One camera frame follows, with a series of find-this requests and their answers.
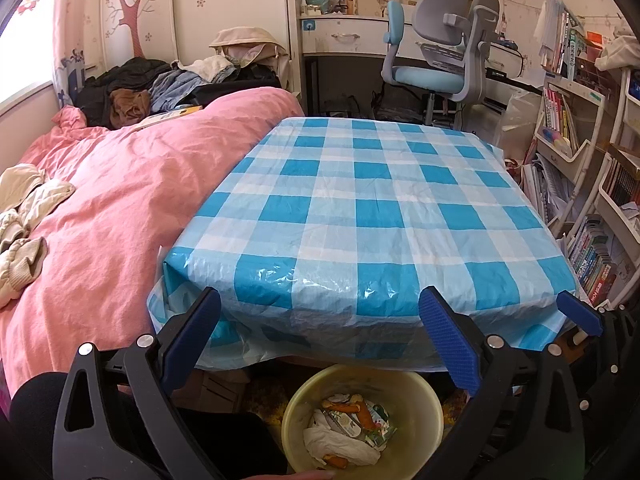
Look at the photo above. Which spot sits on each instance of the clear plastic bag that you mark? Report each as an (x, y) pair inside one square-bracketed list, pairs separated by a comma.
[(516, 126)]

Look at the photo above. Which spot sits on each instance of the blue grey desk chair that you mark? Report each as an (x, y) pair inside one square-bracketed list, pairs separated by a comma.
[(455, 41)]

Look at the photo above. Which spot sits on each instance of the beige bag on bed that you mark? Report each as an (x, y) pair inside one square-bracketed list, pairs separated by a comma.
[(252, 45)]

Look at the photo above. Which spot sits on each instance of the cream clothes on bed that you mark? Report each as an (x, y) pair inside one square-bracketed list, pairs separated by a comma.
[(27, 197)]

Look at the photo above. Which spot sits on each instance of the white desk with drawers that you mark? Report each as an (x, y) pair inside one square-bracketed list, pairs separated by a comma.
[(356, 35)]

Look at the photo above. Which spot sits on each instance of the blue checkered tablecloth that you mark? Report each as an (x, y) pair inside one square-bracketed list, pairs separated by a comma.
[(321, 239)]

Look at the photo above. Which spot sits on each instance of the pink window curtain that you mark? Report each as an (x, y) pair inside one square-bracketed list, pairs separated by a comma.
[(76, 46)]

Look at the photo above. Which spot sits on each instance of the person's left hand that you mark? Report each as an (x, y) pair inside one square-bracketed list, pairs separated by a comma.
[(307, 475)]

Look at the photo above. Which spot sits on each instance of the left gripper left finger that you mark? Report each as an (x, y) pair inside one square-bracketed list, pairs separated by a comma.
[(153, 367)]

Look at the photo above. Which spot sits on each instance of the pink duvet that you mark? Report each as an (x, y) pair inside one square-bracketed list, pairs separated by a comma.
[(135, 192)]

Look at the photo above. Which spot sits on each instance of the white bookshelf with books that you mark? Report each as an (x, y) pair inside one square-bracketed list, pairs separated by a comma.
[(577, 119)]

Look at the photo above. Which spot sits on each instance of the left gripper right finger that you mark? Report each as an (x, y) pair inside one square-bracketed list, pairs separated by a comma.
[(522, 420)]

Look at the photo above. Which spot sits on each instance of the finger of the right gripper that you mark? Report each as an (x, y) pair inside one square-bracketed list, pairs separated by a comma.
[(580, 313)]

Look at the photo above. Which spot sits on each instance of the yellow trash bin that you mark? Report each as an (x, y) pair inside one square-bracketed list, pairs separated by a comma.
[(362, 423)]

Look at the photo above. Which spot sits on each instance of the pile of dark clothes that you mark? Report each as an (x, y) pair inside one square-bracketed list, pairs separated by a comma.
[(140, 88)]

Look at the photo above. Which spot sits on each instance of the yellow book on bed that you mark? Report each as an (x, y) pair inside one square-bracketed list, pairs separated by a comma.
[(167, 116)]

